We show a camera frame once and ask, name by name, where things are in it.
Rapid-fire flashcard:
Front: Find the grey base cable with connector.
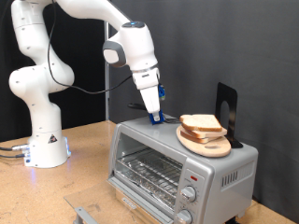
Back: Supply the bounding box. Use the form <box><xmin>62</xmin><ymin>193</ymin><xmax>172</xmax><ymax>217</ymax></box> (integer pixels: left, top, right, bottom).
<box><xmin>0</xmin><ymin>143</ymin><xmax>30</xmax><ymax>153</ymax></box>
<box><xmin>0</xmin><ymin>152</ymin><xmax>29</xmax><ymax>160</ymax></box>

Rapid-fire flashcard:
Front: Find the vertical metal pole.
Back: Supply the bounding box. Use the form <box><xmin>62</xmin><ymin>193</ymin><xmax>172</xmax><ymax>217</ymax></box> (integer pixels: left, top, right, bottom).
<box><xmin>103</xmin><ymin>21</ymin><xmax>111</xmax><ymax>121</ymax></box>

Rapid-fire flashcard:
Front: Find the black metal bookend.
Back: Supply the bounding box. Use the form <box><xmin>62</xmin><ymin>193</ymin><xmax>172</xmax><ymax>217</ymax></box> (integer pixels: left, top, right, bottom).
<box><xmin>214</xmin><ymin>81</ymin><xmax>245</xmax><ymax>149</ymax></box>

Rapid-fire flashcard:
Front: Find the black backdrop curtain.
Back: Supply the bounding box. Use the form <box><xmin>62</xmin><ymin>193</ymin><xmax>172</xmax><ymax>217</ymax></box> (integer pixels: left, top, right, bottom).
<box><xmin>0</xmin><ymin>0</ymin><xmax>107</xmax><ymax>143</ymax></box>

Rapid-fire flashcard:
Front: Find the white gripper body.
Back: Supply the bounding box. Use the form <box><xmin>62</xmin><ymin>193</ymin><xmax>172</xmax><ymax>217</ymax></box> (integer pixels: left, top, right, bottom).
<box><xmin>132</xmin><ymin>67</ymin><xmax>163</xmax><ymax>115</ymax></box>

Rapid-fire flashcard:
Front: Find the metal spatula with blue block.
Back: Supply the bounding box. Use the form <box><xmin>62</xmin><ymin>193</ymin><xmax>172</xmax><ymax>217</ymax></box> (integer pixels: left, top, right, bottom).
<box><xmin>127</xmin><ymin>103</ymin><xmax>182</xmax><ymax>126</ymax></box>

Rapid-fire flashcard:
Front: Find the glass oven door with handle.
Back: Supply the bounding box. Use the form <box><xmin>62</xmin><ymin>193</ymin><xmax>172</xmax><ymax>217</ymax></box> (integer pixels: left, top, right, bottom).
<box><xmin>64</xmin><ymin>176</ymin><xmax>177</xmax><ymax>224</ymax></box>

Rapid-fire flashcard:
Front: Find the silver toaster oven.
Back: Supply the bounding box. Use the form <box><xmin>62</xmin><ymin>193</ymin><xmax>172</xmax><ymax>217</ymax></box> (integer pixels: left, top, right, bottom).
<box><xmin>107</xmin><ymin>113</ymin><xmax>260</xmax><ymax>224</ymax></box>

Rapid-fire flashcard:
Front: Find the wire oven rack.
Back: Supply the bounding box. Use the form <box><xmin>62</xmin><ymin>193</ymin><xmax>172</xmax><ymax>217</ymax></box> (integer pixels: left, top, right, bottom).
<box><xmin>115</xmin><ymin>147</ymin><xmax>184</xmax><ymax>201</ymax></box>

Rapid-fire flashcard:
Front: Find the black camera cable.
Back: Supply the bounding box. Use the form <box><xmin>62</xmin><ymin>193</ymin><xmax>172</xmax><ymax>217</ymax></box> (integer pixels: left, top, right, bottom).
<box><xmin>46</xmin><ymin>0</ymin><xmax>135</xmax><ymax>95</ymax></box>

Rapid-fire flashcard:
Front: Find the dark grey backdrop curtain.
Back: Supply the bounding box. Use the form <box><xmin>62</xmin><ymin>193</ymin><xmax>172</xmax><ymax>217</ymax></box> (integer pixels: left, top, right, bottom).
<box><xmin>109</xmin><ymin>0</ymin><xmax>299</xmax><ymax>223</ymax></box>

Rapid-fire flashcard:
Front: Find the round wooden cutting board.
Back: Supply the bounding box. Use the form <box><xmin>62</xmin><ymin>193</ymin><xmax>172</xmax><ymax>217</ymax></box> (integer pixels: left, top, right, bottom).
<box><xmin>176</xmin><ymin>124</ymin><xmax>233</xmax><ymax>159</ymax></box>

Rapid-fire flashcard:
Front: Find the silver oven knob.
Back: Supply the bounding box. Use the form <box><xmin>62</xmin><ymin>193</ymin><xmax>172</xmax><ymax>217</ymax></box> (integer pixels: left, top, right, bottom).
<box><xmin>176</xmin><ymin>209</ymin><xmax>193</xmax><ymax>224</ymax></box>
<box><xmin>180</xmin><ymin>185</ymin><xmax>197</xmax><ymax>203</ymax></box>

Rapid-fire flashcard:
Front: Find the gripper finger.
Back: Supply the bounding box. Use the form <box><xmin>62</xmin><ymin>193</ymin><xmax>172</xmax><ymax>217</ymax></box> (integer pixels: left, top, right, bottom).
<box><xmin>151</xmin><ymin>110</ymin><xmax>163</xmax><ymax>123</ymax></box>

